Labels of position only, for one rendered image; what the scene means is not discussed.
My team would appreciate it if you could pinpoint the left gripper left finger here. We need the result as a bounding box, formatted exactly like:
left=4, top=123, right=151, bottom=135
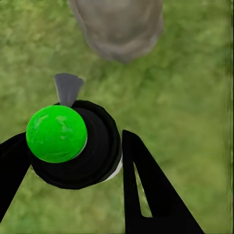
left=0, top=132, right=30, bottom=222

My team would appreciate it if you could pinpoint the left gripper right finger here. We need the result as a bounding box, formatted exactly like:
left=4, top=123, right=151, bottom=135
left=121, top=129, right=204, bottom=234

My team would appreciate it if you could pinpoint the pesticide atomizer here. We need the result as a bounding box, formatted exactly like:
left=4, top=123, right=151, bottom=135
left=26, top=73, right=123, bottom=190

